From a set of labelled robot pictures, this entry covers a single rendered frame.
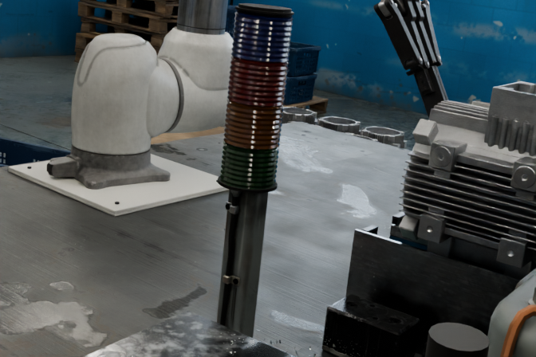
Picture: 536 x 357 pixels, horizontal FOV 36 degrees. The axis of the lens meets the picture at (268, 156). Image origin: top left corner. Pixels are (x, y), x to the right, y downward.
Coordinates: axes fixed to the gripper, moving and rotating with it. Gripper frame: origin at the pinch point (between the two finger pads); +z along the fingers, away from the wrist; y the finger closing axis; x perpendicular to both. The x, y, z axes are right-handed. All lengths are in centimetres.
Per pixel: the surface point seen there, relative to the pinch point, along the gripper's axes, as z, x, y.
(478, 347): 14, -35, -82
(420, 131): 4.9, -2.8, -13.5
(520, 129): 8.4, -13.6, -11.0
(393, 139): -4, 118, 210
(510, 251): 21.1, -9.4, -15.4
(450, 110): 3.4, -5.3, -8.8
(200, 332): 17, 9, -48
